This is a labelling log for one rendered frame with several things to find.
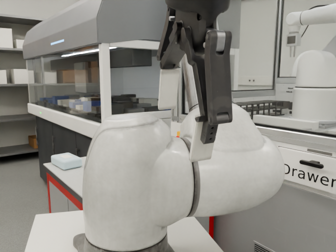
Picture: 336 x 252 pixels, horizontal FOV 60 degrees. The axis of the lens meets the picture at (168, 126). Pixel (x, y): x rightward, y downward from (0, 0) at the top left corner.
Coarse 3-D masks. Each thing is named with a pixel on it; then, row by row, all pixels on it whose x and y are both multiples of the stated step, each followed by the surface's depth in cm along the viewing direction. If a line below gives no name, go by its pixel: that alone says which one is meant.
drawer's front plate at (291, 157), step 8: (280, 152) 104; (288, 152) 102; (296, 152) 99; (304, 152) 97; (288, 160) 102; (296, 160) 99; (320, 160) 93; (328, 160) 91; (296, 168) 100; (304, 168) 97; (312, 168) 95; (328, 168) 91; (288, 176) 102; (296, 176) 100; (304, 176) 98; (312, 176) 96; (320, 176) 94; (328, 176) 92; (304, 184) 98; (312, 184) 96; (320, 184) 94; (328, 184) 92
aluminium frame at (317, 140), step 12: (180, 60) 145; (180, 72) 146; (180, 84) 147; (180, 96) 148; (180, 108) 149; (180, 120) 149; (264, 132) 111; (276, 132) 106; (288, 132) 102; (300, 132) 100; (312, 132) 97; (300, 144) 99; (312, 144) 96; (324, 144) 93
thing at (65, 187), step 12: (84, 156) 155; (48, 168) 135; (60, 168) 135; (72, 168) 135; (48, 180) 142; (60, 180) 122; (72, 180) 119; (48, 192) 143; (60, 192) 128; (72, 192) 111; (60, 204) 130; (72, 204) 116; (204, 228) 130
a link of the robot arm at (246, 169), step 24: (216, 24) 68; (192, 72) 63; (192, 96) 62; (192, 120) 58; (240, 120) 56; (216, 144) 53; (240, 144) 54; (264, 144) 57; (216, 168) 51; (240, 168) 52; (264, 168) 54; (216, 192) 51; (240, 192) 52; (264, 192) 55; (192, 216) 55
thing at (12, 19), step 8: (0, 16) 376; (8, 16) 377; (16, 16) 382; (24, 16) 388; (32, 24) 433; (0, 48) 376; (8, 48) 381; (16, 48) 387; (0, 120) 387; (8, 120) 392; (16, 120) 398; (24, 144) 450; (0, 152) 402; (8, 152) 402; (16, 152) 404; (24, 152) 410
